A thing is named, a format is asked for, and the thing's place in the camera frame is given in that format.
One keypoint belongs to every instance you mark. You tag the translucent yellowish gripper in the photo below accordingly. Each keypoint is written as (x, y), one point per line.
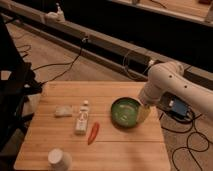
(143, 113)

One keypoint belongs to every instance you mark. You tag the white sponge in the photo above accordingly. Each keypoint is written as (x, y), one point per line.
(63, 111)

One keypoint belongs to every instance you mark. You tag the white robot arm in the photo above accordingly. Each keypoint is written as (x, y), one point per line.
(168, 77)

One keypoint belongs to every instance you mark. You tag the green ceramic bowl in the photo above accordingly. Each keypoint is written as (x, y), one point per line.
(125, 112)

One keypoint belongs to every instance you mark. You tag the blue power box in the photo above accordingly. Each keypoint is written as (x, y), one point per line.
(178, 108)

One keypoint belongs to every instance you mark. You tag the red chili pepper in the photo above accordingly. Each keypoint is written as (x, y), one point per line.
(93, 133)

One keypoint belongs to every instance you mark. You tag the white squeeze bottle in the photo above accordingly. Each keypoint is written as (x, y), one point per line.
(82, 119)

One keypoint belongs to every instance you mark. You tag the white paper cup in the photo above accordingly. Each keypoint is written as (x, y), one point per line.
(59, 160)

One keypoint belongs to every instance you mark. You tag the black equipment stand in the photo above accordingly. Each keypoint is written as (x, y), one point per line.
(17, 81)

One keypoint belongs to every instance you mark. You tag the long metal rail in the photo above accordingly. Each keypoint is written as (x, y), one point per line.
(115, 28)

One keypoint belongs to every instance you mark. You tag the white object on rail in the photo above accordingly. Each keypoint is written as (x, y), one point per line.
(58, 15)

